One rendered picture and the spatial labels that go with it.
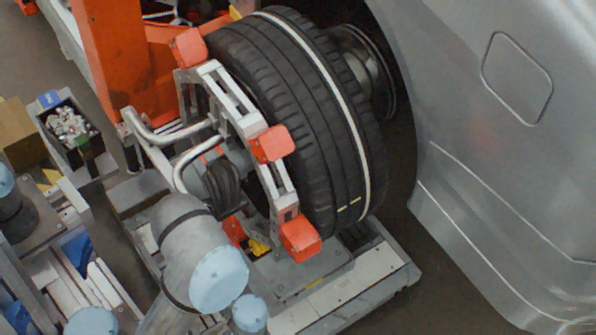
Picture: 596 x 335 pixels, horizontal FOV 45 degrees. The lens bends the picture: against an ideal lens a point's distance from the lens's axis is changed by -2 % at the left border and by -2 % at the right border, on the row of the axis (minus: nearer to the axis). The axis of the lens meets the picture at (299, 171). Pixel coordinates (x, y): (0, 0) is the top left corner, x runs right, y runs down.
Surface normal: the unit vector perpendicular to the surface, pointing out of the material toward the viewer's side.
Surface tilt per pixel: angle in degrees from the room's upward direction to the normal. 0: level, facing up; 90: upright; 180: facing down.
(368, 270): 0
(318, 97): 27
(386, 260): 0
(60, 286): 0
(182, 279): 64
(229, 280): 84
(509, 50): 90
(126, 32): 90
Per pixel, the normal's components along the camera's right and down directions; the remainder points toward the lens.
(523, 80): -0.83, 0.45
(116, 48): 0.56, 0.70
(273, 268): 0.03, -0.55
